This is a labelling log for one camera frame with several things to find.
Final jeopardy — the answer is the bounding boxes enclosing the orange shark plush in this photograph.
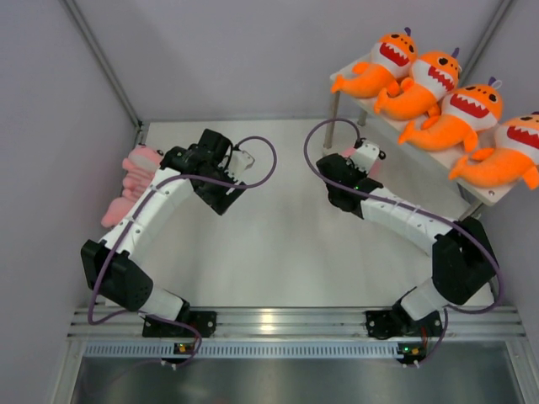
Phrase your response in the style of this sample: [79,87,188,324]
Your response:
[398,77,504,152]
[448,111,538,190]
[373,47,462,121]
[331,27,418,98]

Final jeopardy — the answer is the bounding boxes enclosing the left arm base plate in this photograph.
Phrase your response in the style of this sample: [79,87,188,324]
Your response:
[141,310,217,338]

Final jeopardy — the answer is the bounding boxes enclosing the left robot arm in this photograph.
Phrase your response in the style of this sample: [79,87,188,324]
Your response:
[81,130,254,337]

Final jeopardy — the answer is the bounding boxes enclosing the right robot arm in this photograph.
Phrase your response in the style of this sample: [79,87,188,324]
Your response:
[316,153,496,338]

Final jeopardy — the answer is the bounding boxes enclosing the white two-tier shelf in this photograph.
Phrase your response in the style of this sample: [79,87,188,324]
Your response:
[329,94,520,218]

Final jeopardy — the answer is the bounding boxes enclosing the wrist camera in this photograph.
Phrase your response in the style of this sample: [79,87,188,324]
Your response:
[224,150,255,183]
[350,141,381,174]

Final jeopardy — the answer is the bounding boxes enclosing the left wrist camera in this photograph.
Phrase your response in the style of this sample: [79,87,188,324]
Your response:
[224,150,255,183]

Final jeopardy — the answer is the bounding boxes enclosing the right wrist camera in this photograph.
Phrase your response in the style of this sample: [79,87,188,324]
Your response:
[350,141,381,174]

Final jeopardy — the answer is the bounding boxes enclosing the white slotted cable duct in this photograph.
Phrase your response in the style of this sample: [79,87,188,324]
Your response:
[84,342,404,359]

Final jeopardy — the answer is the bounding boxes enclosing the aluminium rail frame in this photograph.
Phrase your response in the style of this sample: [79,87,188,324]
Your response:
[67,306,526,341]

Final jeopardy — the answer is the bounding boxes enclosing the pink striped plush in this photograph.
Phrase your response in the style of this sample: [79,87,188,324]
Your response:
[101,144,164,228]
[341,147,385,178]

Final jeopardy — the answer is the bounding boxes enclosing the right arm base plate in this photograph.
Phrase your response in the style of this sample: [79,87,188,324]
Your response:
[365,310,443,340]

